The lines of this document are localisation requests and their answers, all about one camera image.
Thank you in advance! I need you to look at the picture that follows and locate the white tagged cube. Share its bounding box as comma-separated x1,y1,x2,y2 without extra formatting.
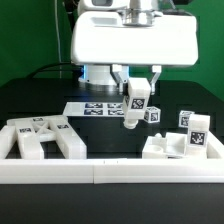
144,106,161,123
178,110,194,128

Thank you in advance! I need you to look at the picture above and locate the white cable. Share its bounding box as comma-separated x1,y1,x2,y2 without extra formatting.
53,0,63,79

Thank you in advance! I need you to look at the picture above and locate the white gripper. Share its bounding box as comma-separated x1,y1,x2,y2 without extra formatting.
71,11,198,95

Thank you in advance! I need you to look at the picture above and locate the white base tag plate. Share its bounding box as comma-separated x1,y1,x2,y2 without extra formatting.
63,102,124,117

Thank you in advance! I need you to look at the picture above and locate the white U-shaped frame wall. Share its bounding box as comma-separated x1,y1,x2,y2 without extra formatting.
0,126,224,184

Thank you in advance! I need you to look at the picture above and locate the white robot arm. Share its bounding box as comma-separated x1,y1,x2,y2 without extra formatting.
70,0,198,92

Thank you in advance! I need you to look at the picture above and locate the white chair seat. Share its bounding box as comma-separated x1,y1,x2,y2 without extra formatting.
142,132,187,159

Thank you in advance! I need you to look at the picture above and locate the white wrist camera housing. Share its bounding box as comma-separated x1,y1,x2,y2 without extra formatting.
78,0,129,12

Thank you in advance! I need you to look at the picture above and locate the white tagged cube right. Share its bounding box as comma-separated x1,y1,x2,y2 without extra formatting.
178,110,194,128

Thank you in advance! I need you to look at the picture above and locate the black cable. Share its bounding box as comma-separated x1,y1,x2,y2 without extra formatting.
26,0,84,80

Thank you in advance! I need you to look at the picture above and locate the white chair backrest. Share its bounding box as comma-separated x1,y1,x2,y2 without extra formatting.
7,115,87,160

